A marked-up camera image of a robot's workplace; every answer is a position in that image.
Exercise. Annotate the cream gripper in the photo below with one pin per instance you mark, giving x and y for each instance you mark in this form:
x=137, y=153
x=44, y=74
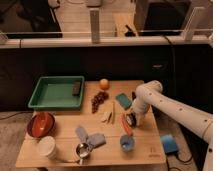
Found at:
x=139, y=119

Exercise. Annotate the black handled brush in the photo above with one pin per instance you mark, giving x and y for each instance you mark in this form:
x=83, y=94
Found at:
x=131, y=119

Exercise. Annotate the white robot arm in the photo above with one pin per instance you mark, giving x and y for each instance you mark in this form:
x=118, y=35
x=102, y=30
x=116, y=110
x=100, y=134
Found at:
x=197, y=121

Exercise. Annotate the green plastic tray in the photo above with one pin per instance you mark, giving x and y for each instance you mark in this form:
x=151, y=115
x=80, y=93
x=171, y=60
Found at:
x=55, y=93

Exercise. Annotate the orange carrot toy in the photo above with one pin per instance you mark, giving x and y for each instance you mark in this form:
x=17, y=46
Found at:
x=126, y=127

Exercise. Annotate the teal sponge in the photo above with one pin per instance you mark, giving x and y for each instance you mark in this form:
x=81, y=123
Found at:
x=124, y=101

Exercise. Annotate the blue small cup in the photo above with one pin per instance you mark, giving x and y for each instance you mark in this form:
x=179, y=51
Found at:
x=127, y=143

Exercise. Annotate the blue device on floor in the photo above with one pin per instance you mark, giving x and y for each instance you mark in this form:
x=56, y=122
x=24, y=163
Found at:
x=169, y=144

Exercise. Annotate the dark grape bunch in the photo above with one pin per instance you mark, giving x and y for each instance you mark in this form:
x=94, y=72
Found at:
x=98, y=99

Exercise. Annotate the orange fruit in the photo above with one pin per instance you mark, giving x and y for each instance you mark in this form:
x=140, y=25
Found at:
x=104, y=84

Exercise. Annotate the grey blue cloth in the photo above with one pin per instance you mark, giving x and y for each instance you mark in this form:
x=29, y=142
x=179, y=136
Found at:
x=94, y=140

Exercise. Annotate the black rectangular block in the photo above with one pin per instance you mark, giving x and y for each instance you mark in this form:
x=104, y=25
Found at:
x=76, y=88

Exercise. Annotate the red brown bowl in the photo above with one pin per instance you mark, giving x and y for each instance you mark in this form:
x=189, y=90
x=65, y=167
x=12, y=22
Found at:
x=40, y=125

